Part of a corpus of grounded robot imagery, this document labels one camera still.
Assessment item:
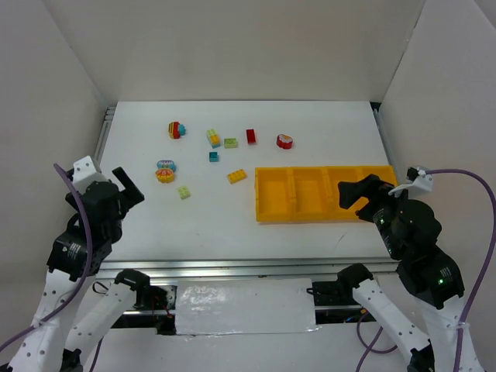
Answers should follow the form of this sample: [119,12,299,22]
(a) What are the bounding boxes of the red rectangular lego brick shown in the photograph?
[246,129,257,145]

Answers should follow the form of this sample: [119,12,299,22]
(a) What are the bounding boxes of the yellow four-compartment tray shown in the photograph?
[255,166,398,223]

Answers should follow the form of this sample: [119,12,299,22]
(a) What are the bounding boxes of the red flower lego piece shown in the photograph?
[276,134,293,150]

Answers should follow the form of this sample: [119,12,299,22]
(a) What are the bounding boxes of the yellow rectangular lego brick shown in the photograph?
[227,169,247,184]

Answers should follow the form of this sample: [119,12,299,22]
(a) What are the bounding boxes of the orange flower lego piece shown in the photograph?
[155,168,175,183]

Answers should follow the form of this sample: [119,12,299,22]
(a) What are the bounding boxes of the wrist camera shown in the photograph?
[406,166,433,197]
[72,156,105,192]

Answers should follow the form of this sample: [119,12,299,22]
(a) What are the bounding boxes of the green yellow blue lego stack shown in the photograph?
[206,129,221,148]

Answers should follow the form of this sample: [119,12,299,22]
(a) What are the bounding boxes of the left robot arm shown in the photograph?
[1,160,150,371]

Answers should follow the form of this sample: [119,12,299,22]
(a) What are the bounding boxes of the light green lego brick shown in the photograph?
[224,138,238,149]

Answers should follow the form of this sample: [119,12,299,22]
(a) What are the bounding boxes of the teal small lego brick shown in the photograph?
[208,151,219,163]

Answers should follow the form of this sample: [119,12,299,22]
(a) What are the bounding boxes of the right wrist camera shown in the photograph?
[406,166,433,197]

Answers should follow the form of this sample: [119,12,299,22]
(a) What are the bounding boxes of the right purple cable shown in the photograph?
[355,168,496,372]

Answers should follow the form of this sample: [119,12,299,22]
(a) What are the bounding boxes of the pale green lego brick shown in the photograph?
[177,186,191,200]

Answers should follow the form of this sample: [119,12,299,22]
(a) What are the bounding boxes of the yellow red blue lego stack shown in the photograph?
[168,122,186,140]

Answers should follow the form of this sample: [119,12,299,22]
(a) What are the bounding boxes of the aluminium frame rail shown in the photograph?
[97,258,397,280]

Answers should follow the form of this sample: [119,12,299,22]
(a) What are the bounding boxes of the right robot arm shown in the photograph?
[337,167,483,371]

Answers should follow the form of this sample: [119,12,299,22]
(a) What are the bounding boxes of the white taped cover plate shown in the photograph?
[175,278,318,336]

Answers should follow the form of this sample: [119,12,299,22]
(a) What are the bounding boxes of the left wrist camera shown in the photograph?
[72,156,105,192]

